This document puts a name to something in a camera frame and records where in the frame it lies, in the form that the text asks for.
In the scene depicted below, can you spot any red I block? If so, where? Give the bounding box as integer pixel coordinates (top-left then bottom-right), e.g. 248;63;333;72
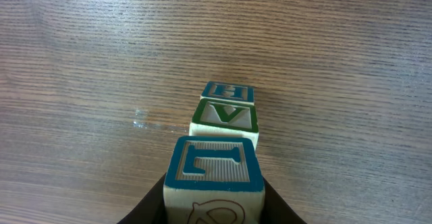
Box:
189;99;259;150

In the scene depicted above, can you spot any pretzel block red side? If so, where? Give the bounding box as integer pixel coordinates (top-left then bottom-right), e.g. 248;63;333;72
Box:
163;136;265;224

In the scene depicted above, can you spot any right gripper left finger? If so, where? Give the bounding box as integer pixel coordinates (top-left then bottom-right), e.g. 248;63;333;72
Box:
117;174;167;224

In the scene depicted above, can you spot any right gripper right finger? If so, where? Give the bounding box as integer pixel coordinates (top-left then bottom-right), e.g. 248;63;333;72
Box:
259;178;306;224

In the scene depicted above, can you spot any red U letter block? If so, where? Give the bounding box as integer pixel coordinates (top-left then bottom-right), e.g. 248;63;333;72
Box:
200;81;255;105

